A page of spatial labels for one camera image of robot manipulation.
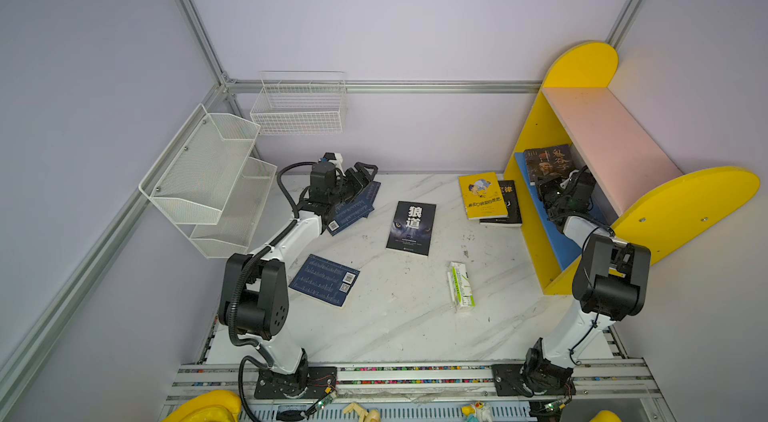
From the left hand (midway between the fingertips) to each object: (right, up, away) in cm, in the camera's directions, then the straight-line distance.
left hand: (372, 174), depth 86 cm
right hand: (+51, +1, +7) cm, 52 cm away
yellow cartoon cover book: (+40, -6, +25) cm, 47 cm away
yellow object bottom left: (-36, -55, -18) cm, 68 cm away
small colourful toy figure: (+24, -56, -18) cm, 64 cm away
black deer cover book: (+50, -8, +24) cm, 56 cm away
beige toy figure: (-1, -58, -17) cm, 61 cm away
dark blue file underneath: (-5, -9, +22) cm, 25 cm away
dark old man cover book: (+60, +6, +15) cm, 62 cm away
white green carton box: (+26, -32, 0) cm, 41 cm away
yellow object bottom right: (+54, -57, -19) cm, 81 cm away
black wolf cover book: (+12, -17, +16) cm, 27 cm away
